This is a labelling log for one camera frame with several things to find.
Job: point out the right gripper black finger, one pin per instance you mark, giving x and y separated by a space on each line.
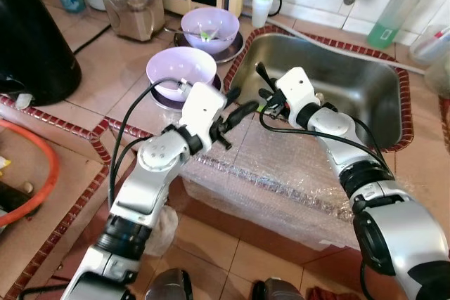
264 76

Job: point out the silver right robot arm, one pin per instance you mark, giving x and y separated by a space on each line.
394 230

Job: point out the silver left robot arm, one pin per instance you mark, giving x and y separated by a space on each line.
140 187

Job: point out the dark round plate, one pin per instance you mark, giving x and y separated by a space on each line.
165 103
232 53

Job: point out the purple plastic bowl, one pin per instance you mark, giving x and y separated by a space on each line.
176 64
211 26

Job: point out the small white bottle green cap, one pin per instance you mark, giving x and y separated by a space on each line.
261 8

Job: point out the clear bubble wrap sheet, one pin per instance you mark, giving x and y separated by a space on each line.
281 173

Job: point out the stainless steel sink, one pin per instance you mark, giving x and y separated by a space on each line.
351 82

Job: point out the white plastic bag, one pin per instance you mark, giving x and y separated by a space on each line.
165 233

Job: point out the blender jar with brown powder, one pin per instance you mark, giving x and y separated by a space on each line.
133 15

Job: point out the green liquid bottle blue cap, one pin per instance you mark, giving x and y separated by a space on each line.
394 12

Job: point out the clear glass jar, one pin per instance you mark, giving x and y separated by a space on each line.
439 75

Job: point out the white squeeze tube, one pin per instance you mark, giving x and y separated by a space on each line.
432 43

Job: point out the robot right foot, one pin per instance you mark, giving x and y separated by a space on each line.
278 290

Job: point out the black round appliance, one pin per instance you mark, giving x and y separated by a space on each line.
31 40

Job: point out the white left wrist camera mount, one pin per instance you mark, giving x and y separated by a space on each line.
202 110

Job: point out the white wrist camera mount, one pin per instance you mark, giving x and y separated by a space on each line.
295 90
202 110

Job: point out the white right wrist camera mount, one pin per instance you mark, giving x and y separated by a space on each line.
295 90

